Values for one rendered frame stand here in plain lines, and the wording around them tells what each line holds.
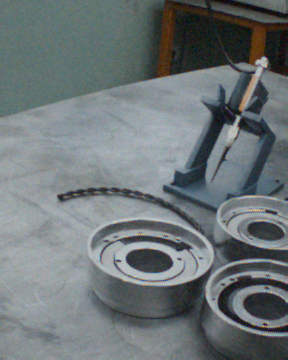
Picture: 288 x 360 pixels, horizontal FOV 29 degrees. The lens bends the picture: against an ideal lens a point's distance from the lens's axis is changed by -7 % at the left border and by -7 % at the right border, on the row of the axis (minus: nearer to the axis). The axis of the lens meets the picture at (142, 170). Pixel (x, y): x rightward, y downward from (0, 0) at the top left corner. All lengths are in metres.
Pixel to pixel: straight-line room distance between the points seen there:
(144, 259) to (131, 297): 0.07
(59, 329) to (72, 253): 0.12
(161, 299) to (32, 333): 0.11
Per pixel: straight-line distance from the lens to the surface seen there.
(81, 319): 0.45
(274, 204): 0.59
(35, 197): 0.62
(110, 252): 0.48
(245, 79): 0.65
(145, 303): 0.44
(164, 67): 2.84
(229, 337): 0.41
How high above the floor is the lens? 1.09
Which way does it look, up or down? 25 degrees down
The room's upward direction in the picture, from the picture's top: 6 degrees clockwise
